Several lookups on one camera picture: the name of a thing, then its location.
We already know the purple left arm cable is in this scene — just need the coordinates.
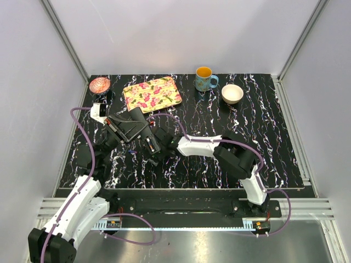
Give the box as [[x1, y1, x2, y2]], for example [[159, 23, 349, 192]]
[[39, 107, 156, 263]]

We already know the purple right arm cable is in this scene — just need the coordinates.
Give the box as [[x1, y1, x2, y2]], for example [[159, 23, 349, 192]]
[[145, 112, 292, 237]]

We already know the red patterned bowl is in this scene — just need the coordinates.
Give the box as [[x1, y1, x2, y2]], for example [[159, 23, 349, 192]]
[[89, 77, 111, 94]]

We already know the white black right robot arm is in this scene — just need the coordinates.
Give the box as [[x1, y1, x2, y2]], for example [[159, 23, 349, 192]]
[[150, 127, 270, 217]]

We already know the slotted aluminium cable duct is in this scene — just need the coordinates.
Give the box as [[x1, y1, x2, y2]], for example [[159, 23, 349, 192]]
[[92, 214, 266, 231]]

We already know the black remote control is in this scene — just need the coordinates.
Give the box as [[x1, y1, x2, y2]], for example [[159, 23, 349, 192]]
[[145, 134, 161, 155]]

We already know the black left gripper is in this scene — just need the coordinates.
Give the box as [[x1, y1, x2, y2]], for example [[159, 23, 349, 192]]
[[97, 115, 151, 161]]

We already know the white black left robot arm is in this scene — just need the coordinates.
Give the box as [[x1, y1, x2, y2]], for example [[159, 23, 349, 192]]
[[28, 104, 152, 262]]

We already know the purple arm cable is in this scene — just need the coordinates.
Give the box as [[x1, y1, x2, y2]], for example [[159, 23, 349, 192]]
[[145, 112, 292, 237], [39, 107, 156, 263]]

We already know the cream white bowl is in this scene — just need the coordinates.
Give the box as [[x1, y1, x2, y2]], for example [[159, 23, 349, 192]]
[[221, 84, 244, 105]]

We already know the floral rectangular tray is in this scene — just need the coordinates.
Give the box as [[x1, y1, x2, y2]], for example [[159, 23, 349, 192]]
[[123, 76, 182, 113]]

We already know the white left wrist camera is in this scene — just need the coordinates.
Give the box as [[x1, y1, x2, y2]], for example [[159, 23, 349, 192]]
[[90, 102, 107, 124]]

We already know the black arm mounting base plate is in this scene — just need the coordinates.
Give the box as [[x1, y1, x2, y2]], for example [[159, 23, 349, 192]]
[[106, 189, 282, 220]]

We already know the blue mug yellow inside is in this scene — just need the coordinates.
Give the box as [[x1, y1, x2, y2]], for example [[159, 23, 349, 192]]
[[195, 66, 219, 92]]

